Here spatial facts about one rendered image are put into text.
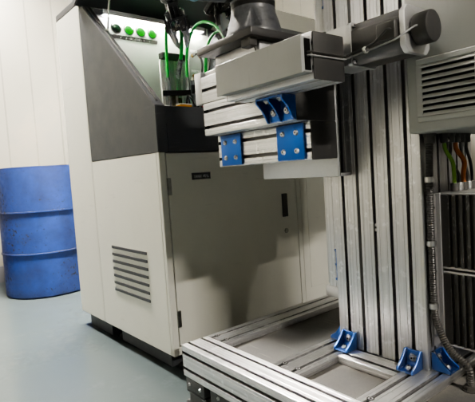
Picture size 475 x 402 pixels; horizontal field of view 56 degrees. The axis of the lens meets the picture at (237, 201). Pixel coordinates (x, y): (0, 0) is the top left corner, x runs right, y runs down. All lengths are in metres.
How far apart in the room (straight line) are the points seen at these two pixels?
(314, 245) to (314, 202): 0.20
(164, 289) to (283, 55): 1.01
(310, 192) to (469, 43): 1.22
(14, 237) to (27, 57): 1.50
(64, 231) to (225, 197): 1.54
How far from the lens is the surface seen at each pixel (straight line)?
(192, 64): 2.38
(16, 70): 3.91
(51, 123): 3.90
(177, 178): 1.60
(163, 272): 1.63
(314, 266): 2.11
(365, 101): 1.15
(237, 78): 1.00
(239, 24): 1.20
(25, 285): 3.11
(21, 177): 3.02
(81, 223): 2.26
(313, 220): 2.08
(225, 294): 1.76
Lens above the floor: 0.71
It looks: 4 degrees down
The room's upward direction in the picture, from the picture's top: 4 degrees counter-clockwise
